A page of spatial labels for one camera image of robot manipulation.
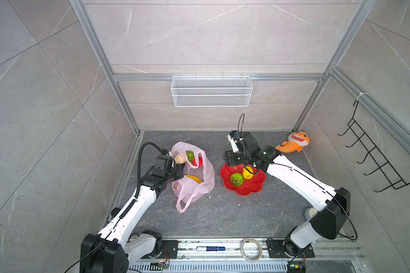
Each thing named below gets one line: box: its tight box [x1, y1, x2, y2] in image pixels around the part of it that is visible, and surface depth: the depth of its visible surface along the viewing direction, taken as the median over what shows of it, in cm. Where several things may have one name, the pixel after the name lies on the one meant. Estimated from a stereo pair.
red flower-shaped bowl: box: [219, 162, 266, 196], surface depth 94 cm
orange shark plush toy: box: [275, 129, 311, 153], surface depth 108 cm
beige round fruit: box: [174, 153, 187, 164], surface depth 95 cm
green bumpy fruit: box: [230, 172, 244, 187], surface depth 92 cm
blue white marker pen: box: [195, 245, 227, 252], surface depth 74 cm
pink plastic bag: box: [170, 141, 216, 214], surface depth 88 cm
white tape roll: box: [240, 237, 263, 263], surface depth 76 cm
